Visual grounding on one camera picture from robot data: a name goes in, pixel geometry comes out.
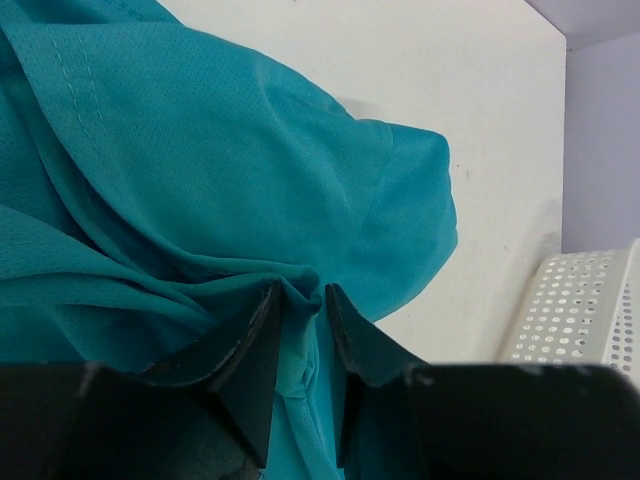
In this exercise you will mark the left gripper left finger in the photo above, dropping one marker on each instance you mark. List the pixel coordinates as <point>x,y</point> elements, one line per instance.
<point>213,399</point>

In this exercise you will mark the dark teal t shirt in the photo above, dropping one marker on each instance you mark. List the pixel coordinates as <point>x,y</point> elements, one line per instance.
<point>152,175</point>

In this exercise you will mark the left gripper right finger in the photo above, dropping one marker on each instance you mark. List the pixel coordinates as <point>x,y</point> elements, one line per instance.
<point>374,421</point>

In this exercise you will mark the white perforated plastic basket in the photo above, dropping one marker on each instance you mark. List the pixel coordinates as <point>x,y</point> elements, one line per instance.
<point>581,308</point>

